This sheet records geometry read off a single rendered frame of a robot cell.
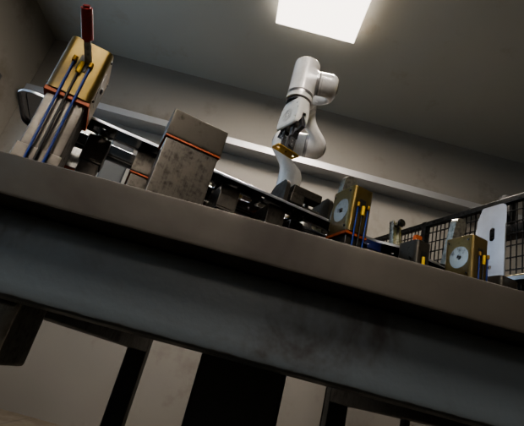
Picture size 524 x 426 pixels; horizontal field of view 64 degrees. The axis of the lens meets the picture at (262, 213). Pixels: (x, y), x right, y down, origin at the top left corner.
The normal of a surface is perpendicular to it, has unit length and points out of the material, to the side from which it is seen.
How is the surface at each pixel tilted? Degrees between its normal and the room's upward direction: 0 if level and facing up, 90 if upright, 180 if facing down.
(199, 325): 90
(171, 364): 90
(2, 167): 90
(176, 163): 90
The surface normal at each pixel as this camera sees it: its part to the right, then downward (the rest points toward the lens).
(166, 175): 0.42, -0.25
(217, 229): 0.09, -0.36
